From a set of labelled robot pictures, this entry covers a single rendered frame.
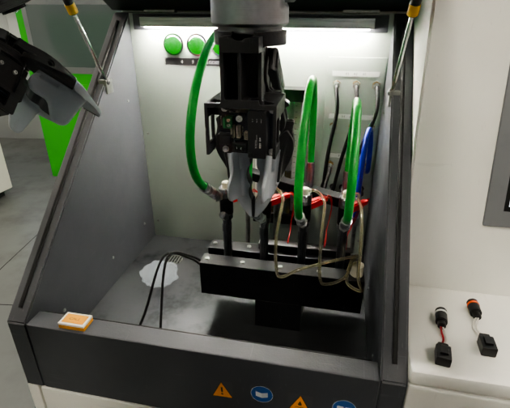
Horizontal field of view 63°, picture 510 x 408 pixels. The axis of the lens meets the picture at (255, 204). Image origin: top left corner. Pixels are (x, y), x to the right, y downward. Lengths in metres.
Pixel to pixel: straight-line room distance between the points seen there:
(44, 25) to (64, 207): 2.89
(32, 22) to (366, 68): 3.07
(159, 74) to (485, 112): 0.74
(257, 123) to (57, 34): 3.31
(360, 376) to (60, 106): 0.57
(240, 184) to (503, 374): 0.49
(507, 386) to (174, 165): 0.89
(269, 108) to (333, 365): 0.46
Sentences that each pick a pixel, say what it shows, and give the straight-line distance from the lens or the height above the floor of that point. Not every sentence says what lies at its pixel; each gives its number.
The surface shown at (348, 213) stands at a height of 1.17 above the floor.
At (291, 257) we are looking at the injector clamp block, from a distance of 0.90.
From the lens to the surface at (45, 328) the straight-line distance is 0.86.
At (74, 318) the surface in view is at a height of 0.96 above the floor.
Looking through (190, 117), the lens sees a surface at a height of 1.32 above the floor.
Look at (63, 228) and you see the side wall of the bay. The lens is 0.92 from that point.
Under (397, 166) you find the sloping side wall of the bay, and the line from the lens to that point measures 0.81.
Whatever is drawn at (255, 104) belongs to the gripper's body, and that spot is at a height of 1.39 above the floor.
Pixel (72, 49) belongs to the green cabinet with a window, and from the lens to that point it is 3.62.
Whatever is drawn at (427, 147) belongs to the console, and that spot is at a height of 1.24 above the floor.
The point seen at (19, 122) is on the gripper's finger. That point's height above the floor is 1.34.
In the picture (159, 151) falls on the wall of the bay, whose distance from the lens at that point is 1.19.
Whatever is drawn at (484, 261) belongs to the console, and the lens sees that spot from 0.88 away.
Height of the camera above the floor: 1.47
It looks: 26 degrees down
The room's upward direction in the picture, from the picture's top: straight up
